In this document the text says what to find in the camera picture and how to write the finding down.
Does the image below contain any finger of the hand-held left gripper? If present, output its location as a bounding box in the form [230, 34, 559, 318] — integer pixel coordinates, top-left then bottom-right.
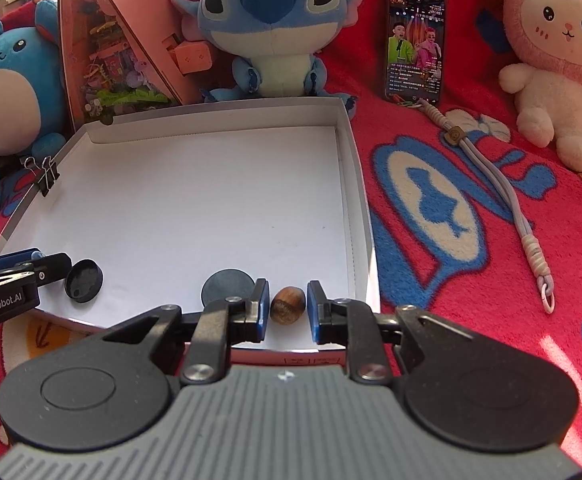
[21, 253, 74, 289]
[0, 248, 44, 269]

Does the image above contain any grey round disc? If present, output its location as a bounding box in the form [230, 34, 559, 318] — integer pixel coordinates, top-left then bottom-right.
[201, 270, 254, 307]

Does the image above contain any black round disc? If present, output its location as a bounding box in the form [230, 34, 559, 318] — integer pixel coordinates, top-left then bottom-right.
[64, 259, 105, 304]

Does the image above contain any white cardboard box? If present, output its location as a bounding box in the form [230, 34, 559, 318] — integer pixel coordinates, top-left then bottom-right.
[0, 96, 382, 367]

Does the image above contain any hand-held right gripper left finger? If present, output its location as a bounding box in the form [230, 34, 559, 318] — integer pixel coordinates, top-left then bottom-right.
[102, 279, 270, 387]

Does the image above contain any small black binder clip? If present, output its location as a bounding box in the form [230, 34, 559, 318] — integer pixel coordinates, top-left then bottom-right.
[21, 156, 60, 197]

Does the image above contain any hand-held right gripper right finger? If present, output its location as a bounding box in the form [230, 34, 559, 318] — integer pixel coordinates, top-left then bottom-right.
[307, 280, 472, 385]

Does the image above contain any brown hazelnut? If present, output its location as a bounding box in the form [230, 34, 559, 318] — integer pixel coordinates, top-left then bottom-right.
[270, 286, 306, 326]

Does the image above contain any pink triangular miniature house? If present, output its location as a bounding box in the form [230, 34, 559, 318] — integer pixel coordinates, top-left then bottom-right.
[57, 0, 214, 134]

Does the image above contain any round blue mouse plush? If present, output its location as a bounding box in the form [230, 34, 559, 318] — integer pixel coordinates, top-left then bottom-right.
[0, 0, 70, 229]

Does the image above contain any grey phone lanyard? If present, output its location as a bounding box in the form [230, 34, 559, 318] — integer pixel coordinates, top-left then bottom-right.
[393, 97, 556, 315]

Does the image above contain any pink bunny plush toy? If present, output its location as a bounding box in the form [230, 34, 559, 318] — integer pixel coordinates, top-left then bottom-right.
[498, 0, 582, 172]

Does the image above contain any black smartphone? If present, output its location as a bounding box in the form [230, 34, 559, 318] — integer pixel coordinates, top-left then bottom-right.
[383, 0, 446, 104]

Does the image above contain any blue alien plush toy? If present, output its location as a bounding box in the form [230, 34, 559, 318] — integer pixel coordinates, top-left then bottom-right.
[171, 0, 372, 121]

